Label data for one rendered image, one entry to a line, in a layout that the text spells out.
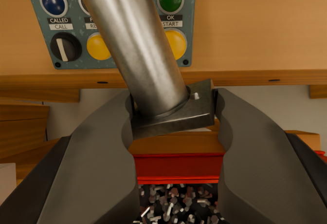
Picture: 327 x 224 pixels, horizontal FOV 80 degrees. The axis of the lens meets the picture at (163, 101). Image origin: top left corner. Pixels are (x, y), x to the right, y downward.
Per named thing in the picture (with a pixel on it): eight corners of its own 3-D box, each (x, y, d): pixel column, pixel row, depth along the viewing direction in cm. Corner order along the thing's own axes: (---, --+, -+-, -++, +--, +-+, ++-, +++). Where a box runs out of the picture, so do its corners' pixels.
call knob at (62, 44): (82, 58, 21) (78, 63, 20) (58, 59, 21) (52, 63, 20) (76, 33, 19) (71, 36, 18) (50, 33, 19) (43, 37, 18)
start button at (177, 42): (184, 58, 20) (185, 62, 19) (156, 58, 20) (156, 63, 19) (185, 28, 19) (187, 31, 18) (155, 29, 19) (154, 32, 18)
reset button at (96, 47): (115, 57, 20) (112, 61, 19) (92, 57, 21) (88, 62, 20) (111, 33, 19) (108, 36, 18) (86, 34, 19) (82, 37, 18)
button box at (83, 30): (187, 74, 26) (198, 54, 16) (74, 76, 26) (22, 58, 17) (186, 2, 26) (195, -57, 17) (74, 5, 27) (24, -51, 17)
